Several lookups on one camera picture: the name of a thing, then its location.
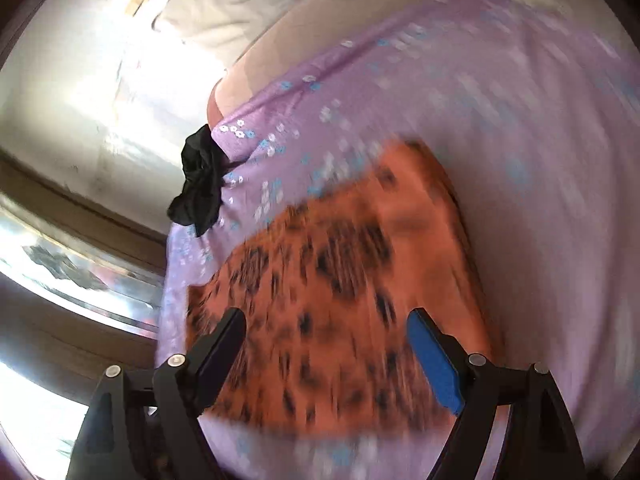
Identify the orange black floral garment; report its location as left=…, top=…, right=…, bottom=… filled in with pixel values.
left=186, top=142, right=492, bottom=438

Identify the stained glass wooden door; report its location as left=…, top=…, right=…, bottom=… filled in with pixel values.
left=1, top=154, right=166, bottom=403

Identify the black crumpled garment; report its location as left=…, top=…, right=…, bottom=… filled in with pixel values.
left=167, top=125, right=229, bottom=237

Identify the purple floral bed sheet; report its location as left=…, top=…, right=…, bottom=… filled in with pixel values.
left=157, top=0, right=639, bottom=479

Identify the pink mattress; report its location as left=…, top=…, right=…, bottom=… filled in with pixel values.
left=207, top=0, right=411, bottom=126

